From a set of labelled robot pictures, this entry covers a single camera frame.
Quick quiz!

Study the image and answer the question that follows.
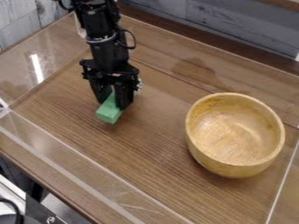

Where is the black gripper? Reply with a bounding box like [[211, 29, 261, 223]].
[[79, 38, 140, 110]]

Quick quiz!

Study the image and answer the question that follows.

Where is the green rectangular block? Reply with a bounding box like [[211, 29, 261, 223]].
[[95, 82, 143, 125]]

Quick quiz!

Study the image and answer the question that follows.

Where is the brown wooden bowl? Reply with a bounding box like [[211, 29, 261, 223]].
[[184, 93, 286, 179]]

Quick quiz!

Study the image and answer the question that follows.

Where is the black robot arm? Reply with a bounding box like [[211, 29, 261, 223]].
[[55, 0, 140, 110]]

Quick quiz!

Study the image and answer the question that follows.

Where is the clear acrylic corner bracket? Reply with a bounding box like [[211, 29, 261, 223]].
[[75, 13, 87, 39]]

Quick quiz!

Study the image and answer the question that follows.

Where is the clear acrylic tray wall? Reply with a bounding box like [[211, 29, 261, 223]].
[[0, 99, 195, 224]]

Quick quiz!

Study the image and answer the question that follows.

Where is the black metal bracket with screw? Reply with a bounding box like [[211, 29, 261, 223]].
[[24, 193, 67, 224]]

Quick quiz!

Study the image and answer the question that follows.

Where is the black cable lower left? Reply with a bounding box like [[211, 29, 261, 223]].
[[0, 198, 23, 224]]

